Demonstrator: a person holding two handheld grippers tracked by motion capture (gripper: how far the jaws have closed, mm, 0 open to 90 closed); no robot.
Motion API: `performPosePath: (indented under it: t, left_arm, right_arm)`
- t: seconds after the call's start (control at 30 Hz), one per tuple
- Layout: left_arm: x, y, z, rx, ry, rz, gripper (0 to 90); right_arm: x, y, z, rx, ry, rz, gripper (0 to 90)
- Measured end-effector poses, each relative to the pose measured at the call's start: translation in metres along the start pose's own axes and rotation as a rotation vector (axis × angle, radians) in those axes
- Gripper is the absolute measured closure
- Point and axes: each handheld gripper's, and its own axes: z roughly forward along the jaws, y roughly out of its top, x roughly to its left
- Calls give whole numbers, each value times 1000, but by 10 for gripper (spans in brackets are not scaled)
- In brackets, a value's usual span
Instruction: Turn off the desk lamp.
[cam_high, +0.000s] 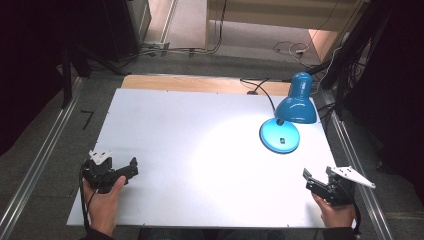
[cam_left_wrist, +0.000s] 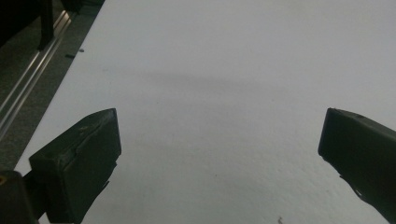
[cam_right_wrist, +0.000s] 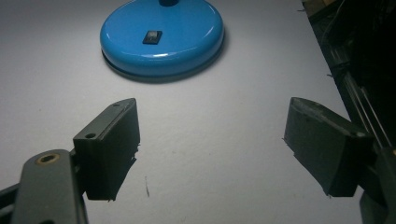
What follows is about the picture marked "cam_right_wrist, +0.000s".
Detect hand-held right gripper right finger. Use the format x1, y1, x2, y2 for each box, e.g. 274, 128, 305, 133
283, 96, 376, 198

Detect blue round lamp base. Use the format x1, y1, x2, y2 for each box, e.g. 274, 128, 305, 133
99, 0, 225, 78

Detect metal stand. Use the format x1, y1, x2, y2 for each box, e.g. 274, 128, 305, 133
323, 40, 394, 148

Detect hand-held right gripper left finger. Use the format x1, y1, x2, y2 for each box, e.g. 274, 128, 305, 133
72, 97, 141, 202

